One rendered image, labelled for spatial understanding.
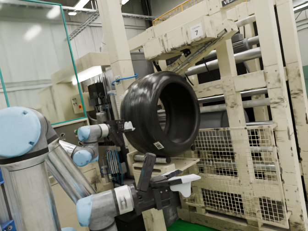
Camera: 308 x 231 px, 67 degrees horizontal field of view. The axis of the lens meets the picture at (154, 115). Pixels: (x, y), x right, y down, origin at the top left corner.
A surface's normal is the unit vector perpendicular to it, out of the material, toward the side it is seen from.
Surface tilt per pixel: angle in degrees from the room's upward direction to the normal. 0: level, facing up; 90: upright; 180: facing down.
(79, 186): 82
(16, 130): 83
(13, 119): 84
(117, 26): 90
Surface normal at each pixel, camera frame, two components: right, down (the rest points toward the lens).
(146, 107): -0.07, -0.14
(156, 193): 0.24, -0.12
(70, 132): 0.69, -0.09
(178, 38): -0.69, 0.19
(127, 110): -0.72, -0.07
